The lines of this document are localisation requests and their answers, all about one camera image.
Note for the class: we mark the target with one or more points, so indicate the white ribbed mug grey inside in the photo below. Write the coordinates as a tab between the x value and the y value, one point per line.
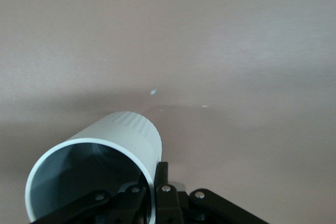
126	132

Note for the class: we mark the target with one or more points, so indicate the brown paper table cover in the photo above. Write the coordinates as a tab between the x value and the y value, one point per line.
168	37

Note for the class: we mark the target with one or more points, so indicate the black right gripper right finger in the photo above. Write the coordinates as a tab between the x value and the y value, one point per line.
168	208

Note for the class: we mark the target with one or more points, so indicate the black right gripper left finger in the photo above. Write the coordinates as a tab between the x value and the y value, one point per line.
126	208

